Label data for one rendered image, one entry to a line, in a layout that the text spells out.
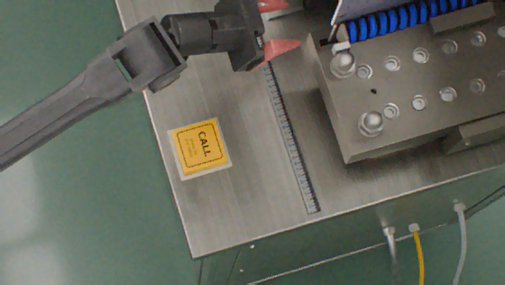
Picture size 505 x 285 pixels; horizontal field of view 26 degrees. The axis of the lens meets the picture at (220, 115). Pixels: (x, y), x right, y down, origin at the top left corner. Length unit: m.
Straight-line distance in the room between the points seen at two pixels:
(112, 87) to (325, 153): 0.44
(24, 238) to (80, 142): 0.26
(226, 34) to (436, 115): 0.34
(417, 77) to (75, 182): 1.19
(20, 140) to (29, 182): 1.22
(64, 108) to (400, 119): 0.50
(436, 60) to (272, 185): 0.31
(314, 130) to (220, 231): 0.22
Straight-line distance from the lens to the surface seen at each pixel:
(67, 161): 2.60
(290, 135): 1.68
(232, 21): 1.45
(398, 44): 1.61
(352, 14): 1.59
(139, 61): 1.37
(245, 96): 1.69
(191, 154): 1.64
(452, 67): 1.62
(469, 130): 1.61
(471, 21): 1.63
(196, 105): 1.69
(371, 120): 1.52
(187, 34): 1.41
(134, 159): 2.59
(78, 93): 1.37
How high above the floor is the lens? 2.53
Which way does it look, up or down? 75 degrees down
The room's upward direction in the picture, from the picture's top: 8 degrees clockwise
